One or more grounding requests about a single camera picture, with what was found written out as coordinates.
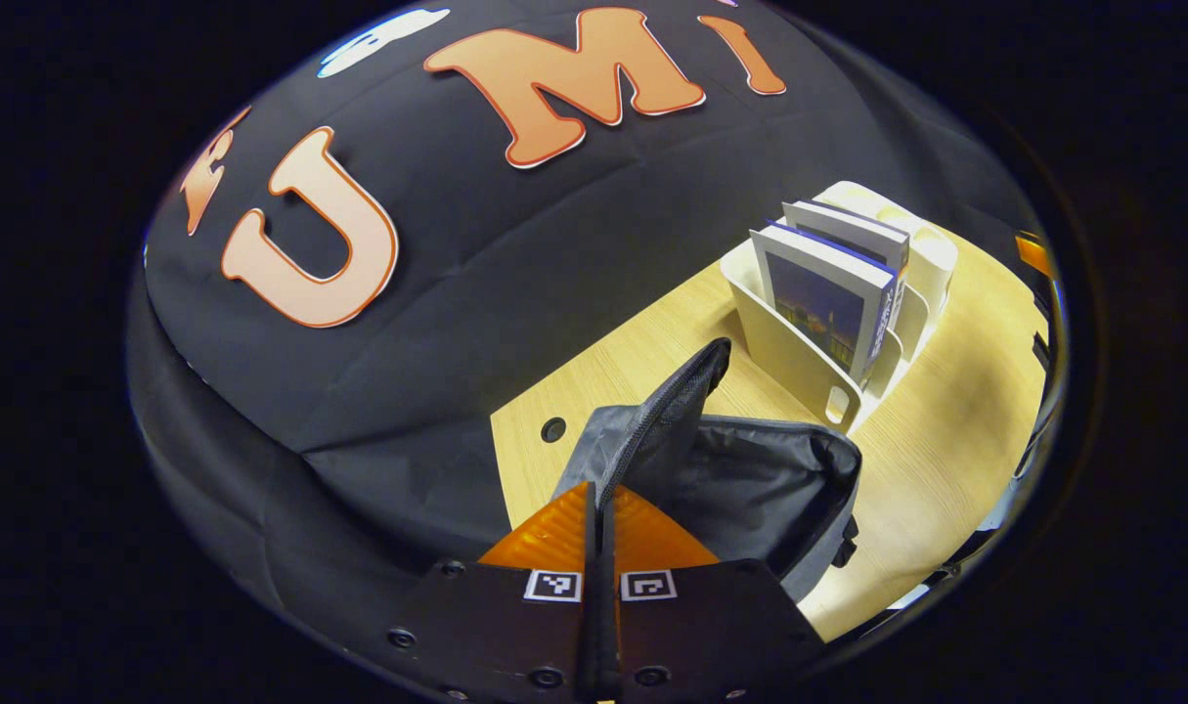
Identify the grey spine book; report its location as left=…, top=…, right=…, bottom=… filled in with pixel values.
left=782, top=198, right=910, bottom=277

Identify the black backdrop cloth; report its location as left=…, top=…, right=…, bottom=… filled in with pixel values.
left=129, top=0, right=1044, bottom=627

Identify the white bookshelf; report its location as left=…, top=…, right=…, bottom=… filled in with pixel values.
left=719, top=181, right=959, bottom=434

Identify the blue cover book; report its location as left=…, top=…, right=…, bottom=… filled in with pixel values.
left=750, top=220, right=900, bottom=384

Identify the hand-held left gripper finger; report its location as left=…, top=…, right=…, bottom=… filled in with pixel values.
left=600, top=484, right=829, bottom=704
left=388, top=481, right=601, bottom=704

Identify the grey schoolbag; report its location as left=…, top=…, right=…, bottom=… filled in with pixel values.
left=551, top=337, right=863, bottom=602

